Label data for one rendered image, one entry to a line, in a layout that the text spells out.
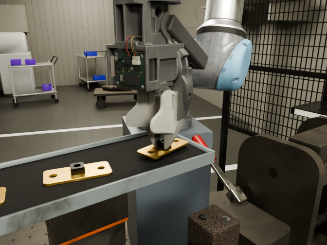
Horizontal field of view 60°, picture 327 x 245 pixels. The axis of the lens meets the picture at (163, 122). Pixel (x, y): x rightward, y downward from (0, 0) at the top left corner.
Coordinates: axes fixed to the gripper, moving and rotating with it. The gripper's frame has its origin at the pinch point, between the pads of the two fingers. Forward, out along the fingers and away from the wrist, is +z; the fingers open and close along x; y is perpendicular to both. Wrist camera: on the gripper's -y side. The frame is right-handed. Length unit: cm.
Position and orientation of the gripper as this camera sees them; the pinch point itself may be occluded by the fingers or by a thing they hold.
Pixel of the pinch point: (163, 137)
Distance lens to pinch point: 43.1
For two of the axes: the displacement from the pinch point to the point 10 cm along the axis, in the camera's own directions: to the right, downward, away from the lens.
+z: 0.0, 9.5, 3.1
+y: -6.4, 2.3, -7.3
